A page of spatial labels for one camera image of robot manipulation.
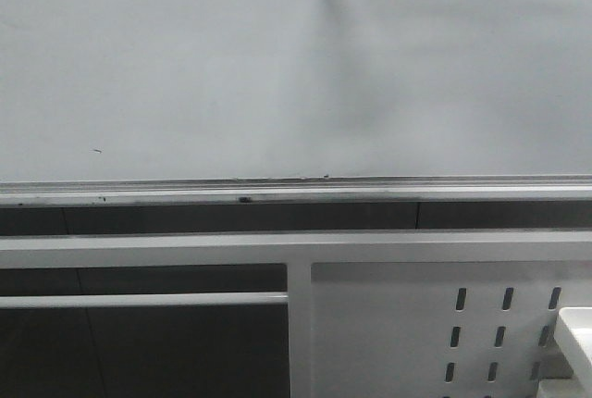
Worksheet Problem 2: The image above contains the white whiteboard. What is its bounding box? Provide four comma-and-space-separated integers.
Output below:
1, 0, 591, 182

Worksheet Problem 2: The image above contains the white plastic marker tray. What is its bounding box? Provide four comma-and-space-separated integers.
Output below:
536, 307, 591, 397

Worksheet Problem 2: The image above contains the aluminium whiteboard tray rail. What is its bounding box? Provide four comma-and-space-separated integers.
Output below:
1, 175, 591, 207

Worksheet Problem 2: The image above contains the white metal stand frame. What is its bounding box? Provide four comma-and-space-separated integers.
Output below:
1, 230, 591, 397

